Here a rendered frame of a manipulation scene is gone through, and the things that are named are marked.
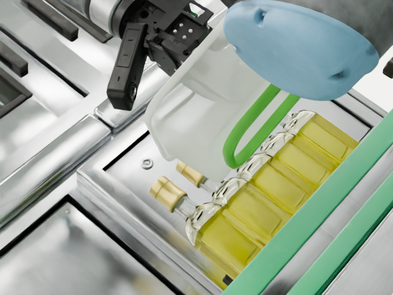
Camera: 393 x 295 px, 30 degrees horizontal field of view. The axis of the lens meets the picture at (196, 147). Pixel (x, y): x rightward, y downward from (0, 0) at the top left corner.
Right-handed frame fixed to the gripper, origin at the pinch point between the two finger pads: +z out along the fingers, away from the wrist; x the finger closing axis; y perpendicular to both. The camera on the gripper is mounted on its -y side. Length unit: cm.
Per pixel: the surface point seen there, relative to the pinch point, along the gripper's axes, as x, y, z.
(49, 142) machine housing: 26.9, -15.4, -33.7
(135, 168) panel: 28.3, -9.6, -18.8
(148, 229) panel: 26.8, -16.1, -9.1
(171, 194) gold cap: 14.5, -11.6, -4.5
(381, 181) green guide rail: 10.7, 5.7, 18.0
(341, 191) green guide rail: 8.4, 0.8, 15.5
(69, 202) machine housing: 27.7, -20.9, -23.2
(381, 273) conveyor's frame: 5.7, -5.4, 25.6
